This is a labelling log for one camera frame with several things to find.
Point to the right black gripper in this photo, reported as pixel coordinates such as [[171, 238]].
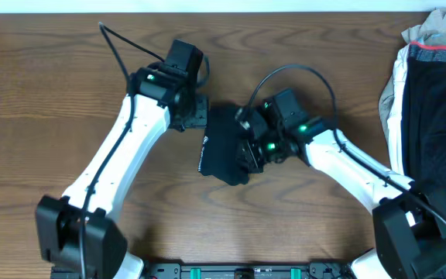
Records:
[[255, 159]]

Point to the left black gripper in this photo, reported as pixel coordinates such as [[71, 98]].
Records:
[[197, 112]]

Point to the black t-shirt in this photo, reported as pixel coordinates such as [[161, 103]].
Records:
[[219, 149]]

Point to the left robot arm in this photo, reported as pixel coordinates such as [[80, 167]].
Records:
[[78, 231]]

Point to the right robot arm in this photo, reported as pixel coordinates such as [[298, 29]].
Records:
[[409, 226]]

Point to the white garment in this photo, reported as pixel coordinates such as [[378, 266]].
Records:
[[390, 110]]

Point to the black shorts red waistband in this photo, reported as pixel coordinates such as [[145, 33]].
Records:
[[423, 126]]

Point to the beige garment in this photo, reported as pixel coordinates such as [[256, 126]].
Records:
[[431, 32]]

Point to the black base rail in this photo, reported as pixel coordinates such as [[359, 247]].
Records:
[[314, 270]]

